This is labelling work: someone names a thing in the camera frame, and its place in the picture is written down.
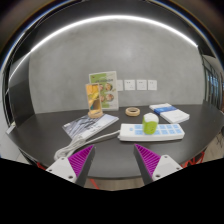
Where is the white and blue power strip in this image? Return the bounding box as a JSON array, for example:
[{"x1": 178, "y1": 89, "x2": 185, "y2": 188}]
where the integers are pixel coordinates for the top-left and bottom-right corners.
[{"x1": 118, "y1": 123, "x2": 186, "y2": 142}]

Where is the green and white charger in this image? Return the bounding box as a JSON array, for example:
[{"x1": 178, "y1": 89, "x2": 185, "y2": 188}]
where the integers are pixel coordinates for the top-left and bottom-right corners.
[{"x1": 142, "y1": 112, "x2": 160, "y2": 136}]

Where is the white ceiling light strip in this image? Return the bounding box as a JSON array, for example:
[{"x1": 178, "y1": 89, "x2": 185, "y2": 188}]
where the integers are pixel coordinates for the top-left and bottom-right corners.
[{"x1": 6, "y1": 14, "x2": 199, "y2": 88}]

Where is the white power strip cable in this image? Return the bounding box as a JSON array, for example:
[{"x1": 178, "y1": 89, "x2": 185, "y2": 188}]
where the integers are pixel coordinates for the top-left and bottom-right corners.
[{"x1": 53, "y1": 129, "x2": 121, "y2": 162}]

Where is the beige tape roll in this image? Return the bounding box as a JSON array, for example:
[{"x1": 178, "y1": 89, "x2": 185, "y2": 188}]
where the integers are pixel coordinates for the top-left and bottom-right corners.
[{"x1": 124, "y1": 106, "x2": 141, "y2": 117}]

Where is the glass partition with dark frame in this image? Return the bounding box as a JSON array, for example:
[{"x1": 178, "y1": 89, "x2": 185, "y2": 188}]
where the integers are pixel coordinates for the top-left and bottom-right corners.
[{"x1": 199, "y1": 49, "x2": 224, "y2": 111}]

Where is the white and blue booklet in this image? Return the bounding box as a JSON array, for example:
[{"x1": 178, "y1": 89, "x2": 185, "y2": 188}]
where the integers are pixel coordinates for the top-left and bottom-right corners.
[{"x1": 148, "y1": 102, "x2": 191, "y2": 125}]

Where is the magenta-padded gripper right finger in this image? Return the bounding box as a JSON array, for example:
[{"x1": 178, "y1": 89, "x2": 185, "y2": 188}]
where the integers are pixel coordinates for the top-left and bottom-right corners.
[{"x1": 133, "y1": 143, "x2": 184, "y2": 186}]

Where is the yellow sign with wooden base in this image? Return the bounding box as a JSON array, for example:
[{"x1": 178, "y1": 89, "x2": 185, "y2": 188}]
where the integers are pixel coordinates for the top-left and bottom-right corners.
[{"x1": 85, "y1": 82, "x2": 105, "y2": 119}]

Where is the green menu sign stand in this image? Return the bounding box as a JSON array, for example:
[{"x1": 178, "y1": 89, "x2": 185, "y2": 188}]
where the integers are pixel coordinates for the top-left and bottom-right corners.
[{"x1": 88, "y1": 70, "x2": 120, "y2": 112}]

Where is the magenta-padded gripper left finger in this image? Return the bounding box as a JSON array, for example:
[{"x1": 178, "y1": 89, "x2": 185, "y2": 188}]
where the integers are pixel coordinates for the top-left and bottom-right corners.
[{"x1": 45, "y1": 144, "x2": 96, "y2": 188}]

